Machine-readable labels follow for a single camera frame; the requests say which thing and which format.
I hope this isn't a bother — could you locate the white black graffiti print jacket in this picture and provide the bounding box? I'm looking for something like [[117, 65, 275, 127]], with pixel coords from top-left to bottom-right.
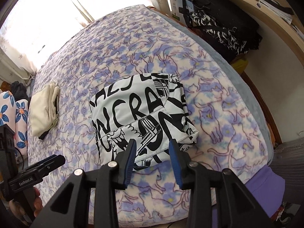
[[89, 73, 198, 171]]

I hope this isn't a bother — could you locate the white floral curtain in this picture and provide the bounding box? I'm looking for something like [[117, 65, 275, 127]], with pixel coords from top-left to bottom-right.
[[1, 24, 37, 80]]

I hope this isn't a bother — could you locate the black clothes pile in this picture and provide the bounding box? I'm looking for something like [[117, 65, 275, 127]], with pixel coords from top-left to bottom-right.
[[10, 81, 28, 101]]

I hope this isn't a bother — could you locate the purple cat print blanket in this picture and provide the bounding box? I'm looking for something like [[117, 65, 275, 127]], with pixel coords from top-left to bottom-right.
[[28, 5, 271, 227]]

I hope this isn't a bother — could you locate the folded cream sweater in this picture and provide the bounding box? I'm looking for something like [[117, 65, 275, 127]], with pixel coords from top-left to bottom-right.
[[29, 82, 60, 139]]

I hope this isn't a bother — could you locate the person's left hand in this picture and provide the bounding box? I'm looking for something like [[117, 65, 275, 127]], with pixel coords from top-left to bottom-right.
[[9, 187, 43, 225]]

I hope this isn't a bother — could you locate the white cardboard box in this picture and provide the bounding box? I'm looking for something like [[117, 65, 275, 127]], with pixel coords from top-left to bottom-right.
[[170, 0, 194, 27]]

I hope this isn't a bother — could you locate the blue flower print pillow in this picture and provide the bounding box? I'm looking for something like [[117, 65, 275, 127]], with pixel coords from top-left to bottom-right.
[[1, 91, 28, 158]]

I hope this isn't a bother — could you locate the wooden shelf unit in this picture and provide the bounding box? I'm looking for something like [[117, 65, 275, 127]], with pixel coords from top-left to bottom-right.
[[230, 0, 303, 66]]

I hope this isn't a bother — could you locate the purple cloth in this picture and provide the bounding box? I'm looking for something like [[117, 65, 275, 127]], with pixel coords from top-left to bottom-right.
[[212, 165, 285, 227]]

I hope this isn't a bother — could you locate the grey ribbed radiator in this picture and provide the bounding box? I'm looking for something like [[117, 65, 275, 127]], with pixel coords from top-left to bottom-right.
[[270, 138, 304, 204]]

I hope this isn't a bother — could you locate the black white patterned garment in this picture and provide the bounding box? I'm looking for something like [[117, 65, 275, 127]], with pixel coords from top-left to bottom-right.
[[177, 0, 262, 62]]

